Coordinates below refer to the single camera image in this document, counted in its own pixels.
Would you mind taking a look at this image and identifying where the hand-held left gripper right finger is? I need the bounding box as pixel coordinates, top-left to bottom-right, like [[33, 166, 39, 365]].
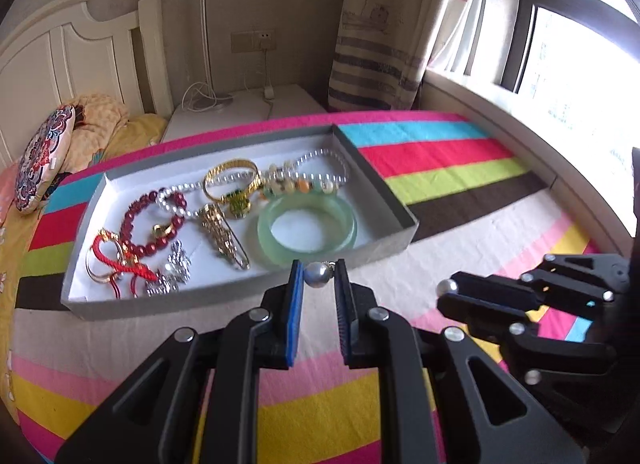
[[334, 258, 586, 464]]

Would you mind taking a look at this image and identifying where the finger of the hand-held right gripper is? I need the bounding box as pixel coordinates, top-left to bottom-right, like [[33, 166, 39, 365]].
[[451, 253, 632, 321], [436, 293, 617, 386]]

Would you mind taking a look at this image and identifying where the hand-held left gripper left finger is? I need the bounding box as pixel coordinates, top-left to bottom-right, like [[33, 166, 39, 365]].
[[54, 259, 307, 464]]

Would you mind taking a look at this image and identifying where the multicolour bead bracelet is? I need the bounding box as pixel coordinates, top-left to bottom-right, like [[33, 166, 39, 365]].
[[260, 160, 344, 198]]

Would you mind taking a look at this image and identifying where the dark red bead bracelet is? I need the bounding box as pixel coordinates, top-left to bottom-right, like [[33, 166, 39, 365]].
[[120, 187, 189, 258]]

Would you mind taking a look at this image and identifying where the grey shallow box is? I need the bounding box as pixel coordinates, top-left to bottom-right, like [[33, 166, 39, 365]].
[[60, 124, 420, 319]]

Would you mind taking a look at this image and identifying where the green jade bangle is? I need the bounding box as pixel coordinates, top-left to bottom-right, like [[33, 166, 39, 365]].
[[257, 193, 359, 266]]

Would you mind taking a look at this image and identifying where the green gold pendant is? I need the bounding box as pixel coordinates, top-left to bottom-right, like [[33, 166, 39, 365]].
[[227, 189, 254, 219]]

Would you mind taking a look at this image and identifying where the silver brooch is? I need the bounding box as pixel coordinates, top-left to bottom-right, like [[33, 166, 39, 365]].
[[145, 277, 181, 295], [167, 239, 194, 285]]

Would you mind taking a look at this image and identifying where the striped colourful blanket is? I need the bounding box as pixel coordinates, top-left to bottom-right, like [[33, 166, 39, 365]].
[[12, 111, 622, 464]]

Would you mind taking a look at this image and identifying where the thin gold bangle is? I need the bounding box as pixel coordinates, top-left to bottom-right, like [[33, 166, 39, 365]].
[[85, 239, 126, 285]]

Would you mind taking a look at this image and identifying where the white nightstand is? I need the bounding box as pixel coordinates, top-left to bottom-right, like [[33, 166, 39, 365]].
[[160, 84, 329, 145]]

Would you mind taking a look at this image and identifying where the white desk lamp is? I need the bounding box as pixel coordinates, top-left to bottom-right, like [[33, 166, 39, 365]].
[[181, 0, 235, 113]]

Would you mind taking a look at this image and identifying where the yellow floral bed sheet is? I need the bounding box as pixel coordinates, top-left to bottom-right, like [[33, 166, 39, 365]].
[[0, 113, 169, 425]]

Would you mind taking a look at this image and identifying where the dark framed window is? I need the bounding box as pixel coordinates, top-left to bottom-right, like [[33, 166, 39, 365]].
[[500, 0, 640, 186]]

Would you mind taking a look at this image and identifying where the printed striped curtain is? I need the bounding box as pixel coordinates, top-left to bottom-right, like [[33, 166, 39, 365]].
[[327, 0, 502, 113]]

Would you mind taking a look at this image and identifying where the peach fleece blanket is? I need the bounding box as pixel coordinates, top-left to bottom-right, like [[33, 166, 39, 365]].
[[65, 93, 132, 173]]

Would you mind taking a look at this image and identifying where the round patterned cushion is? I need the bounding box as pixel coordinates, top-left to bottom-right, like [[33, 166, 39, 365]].
[[14, 103, 77, 215]]

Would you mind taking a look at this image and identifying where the white wooden headboard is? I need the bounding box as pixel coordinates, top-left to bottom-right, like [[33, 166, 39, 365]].
[[0, 0, 174, 171]]

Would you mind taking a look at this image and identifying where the gold watch bracelet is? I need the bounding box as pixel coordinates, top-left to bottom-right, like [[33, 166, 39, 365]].
[[202, 158, 264, 205]]

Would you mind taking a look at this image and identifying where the pearl necklace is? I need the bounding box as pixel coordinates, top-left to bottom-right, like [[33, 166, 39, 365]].
[[156, 148, 350, 218]]

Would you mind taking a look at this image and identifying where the red string bracelet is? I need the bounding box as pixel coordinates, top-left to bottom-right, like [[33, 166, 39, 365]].
[[92, 228, 161, 300]]

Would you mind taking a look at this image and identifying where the white lamp cable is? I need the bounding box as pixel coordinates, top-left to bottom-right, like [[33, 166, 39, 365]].
[[181, 80, 222, 111]]

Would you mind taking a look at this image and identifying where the beige wall socket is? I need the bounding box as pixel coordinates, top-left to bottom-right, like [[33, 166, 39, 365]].
[[230, 29, 277, 53]]

